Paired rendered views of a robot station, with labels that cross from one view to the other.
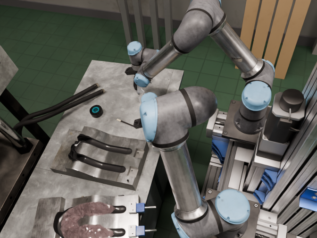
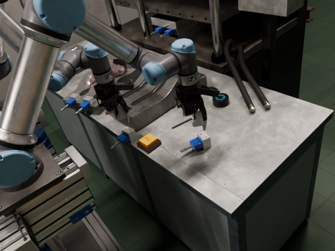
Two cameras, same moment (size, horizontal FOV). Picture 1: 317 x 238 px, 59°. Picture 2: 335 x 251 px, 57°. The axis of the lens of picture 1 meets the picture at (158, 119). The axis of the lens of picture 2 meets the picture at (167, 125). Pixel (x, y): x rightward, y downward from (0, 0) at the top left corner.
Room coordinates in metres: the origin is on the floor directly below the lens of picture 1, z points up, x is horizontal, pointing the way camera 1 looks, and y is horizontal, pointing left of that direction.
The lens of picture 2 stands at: (1.52, -0.85, 1.70)
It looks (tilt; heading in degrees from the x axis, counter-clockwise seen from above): 37 degrees down; 121
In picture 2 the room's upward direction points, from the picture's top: 13 degrees counter-clockwise
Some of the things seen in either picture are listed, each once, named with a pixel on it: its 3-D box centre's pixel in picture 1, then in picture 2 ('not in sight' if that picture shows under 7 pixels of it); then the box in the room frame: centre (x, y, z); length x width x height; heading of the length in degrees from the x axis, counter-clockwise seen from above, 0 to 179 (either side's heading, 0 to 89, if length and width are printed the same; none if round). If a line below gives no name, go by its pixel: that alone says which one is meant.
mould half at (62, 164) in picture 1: (98, 155); (155, 88); (0.78, 0.37, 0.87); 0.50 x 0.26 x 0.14; 65
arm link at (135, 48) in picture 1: (136, 53); (184, 57); (1.11, 0.04, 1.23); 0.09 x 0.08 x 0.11; 60
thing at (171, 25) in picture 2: not in sight; (189, 18); (0.62, 1.33, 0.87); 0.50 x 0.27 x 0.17; 65
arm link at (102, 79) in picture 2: not in sight; (104, 75); (0.77, 0.02, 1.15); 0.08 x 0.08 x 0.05
